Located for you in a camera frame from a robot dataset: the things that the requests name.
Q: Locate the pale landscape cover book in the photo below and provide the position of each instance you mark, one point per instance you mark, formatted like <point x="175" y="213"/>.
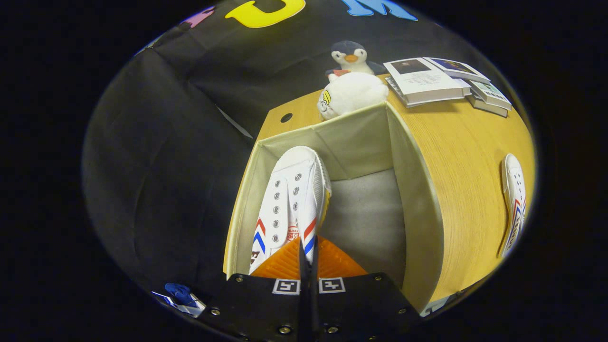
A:
<point x="491" y="93"/>

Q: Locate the thin white book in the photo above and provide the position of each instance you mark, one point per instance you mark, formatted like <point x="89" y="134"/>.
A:
<point x="464" y="87"/>

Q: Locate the white portrait cover book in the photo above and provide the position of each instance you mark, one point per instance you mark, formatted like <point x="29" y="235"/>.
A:
<point x="420" y="80"/>

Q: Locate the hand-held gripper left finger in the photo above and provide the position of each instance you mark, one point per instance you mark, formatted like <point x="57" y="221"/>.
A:
<point x="256" y="304"/>

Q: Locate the white plush toy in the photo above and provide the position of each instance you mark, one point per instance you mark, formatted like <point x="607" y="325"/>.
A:
<point x="351" y="92"/>

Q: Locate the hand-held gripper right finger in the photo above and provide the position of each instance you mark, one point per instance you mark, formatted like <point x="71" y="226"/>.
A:
<point x="361" y="304"/>

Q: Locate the blue picture cover book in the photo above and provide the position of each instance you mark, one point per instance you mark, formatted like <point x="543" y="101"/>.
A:
<point x="456" y="68"/>

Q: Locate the white striped canvas shoe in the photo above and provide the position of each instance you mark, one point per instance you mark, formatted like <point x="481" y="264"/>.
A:
<point x="514" y="199"/>
<point x="294" y="199"/>

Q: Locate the grey penguin plush toy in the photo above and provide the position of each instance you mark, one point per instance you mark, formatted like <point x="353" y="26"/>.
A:
<point x="351" y="57"/>

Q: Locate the blue and white object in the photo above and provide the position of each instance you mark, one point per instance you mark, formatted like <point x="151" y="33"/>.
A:
<point x="178" y="290"/>

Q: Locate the grey fabric storage box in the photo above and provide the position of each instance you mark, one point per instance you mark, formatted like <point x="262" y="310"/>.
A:
<point x="370" y="213"/>

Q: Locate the dark grey book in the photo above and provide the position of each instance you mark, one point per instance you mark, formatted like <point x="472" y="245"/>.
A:
<point x="487" y="107"/>

